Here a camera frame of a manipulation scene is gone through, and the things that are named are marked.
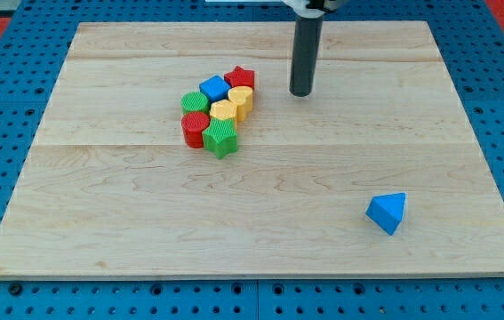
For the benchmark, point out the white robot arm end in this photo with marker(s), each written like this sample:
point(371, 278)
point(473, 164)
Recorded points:
point(312, 9)

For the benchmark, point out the green star block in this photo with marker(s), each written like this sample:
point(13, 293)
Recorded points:
point(220, 137)

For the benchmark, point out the red star block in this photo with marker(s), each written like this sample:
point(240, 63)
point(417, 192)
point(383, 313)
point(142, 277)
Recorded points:
point(240, 76)

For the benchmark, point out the yellow hexagon block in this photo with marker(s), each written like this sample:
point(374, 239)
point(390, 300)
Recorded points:
point(224, 110)

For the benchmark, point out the yellow heart block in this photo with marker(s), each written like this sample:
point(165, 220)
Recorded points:
point(242, 96)

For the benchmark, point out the red cylinder block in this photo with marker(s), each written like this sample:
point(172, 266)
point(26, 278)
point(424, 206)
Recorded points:
point(193, 124)

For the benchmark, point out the blue cube block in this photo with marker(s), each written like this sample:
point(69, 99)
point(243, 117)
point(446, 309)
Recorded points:
point(215, 88)

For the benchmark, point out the green cylinder block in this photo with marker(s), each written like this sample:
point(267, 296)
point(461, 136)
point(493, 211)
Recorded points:
point(194, 102)

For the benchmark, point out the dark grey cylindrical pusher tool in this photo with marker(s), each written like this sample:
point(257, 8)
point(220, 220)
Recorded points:
point(304, 55)

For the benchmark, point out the blue triangular prism block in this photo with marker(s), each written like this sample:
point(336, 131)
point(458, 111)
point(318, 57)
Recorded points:
point(387, 211)

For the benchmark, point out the light wooden board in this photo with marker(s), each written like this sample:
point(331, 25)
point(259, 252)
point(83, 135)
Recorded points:
point(111, 191)

